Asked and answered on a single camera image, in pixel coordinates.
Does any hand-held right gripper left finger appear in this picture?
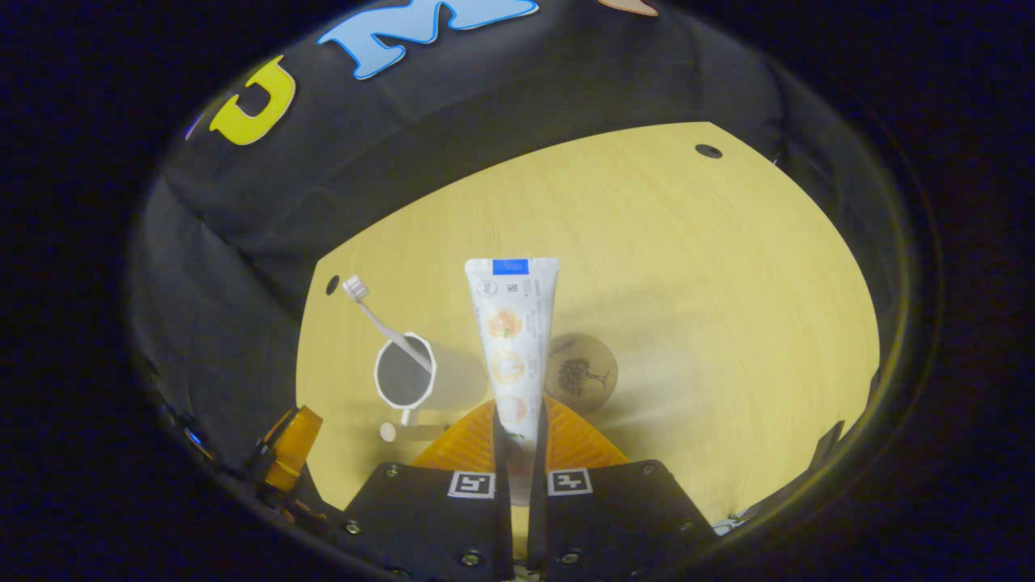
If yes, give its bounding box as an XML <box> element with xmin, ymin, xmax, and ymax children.
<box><xmin>344</xmin><ymin>396</ymin><xmax>514</xmax><ymax>582</ymax></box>

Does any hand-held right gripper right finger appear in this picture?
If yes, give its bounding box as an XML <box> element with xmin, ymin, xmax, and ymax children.
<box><xmin>527</xmin><ymin>396</ymin><xmax>716</xmax><ymax>582</ymax></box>

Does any white cup with wooden handle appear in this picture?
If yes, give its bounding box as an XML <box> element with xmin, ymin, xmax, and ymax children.
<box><xmin>374</xmin><ymin>331</ymin><xmax>490</xmax><ymax>444</ymax></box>

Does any white toothbrush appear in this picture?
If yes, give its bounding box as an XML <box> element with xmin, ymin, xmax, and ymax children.
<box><xmin>342</xmin><ymin>275</ymin><xmax>433</xmax><ymax>374</ymax></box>

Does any round wooden coaster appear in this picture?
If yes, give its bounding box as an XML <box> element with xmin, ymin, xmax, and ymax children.
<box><xmin>543</xmin><ymin>333</ymin><xmax>619</xmax><ymax>411</ymax></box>

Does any white toothpaste tube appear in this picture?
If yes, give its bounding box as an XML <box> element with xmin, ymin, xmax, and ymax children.
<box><xmin>465</xmin><ymin>257</ymin><xmax>560</xmax><ymax>444</ymax></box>

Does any black backdrop cloth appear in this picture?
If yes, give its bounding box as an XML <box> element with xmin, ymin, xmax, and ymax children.
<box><xmin>129</xmin><ymin>0</ymin><xmax>906</xmax><ymax>486</ymax></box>

